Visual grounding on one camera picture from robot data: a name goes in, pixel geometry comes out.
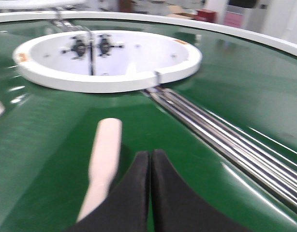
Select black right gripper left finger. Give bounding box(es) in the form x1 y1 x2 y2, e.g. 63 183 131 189
65 151 150 232

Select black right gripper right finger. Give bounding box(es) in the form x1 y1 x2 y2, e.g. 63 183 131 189
151 149 249 232

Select white outer conveyor rim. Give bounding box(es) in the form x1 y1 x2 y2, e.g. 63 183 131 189
0 11 297 57

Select right steel roller bars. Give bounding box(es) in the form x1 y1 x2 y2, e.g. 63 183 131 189
144 87 297 213

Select steel roller bars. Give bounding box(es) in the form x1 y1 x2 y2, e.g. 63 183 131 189
144 87 297 213
50 8 91 33

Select red box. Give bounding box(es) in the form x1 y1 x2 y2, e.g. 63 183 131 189
195 9 217 23

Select far steel roller bars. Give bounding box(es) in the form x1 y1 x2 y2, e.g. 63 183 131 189
50 8 91 33

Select white inner conveyor ring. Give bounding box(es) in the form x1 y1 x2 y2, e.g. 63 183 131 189
12 29 203 93

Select right black bearing mount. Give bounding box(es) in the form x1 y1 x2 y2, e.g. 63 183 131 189
97 34 125 57

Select black bearing mount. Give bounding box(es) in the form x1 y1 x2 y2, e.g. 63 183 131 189
60 36 87 59
97 34 125 57

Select left black bearing mount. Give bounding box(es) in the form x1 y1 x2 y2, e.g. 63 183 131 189
60 36 87 59

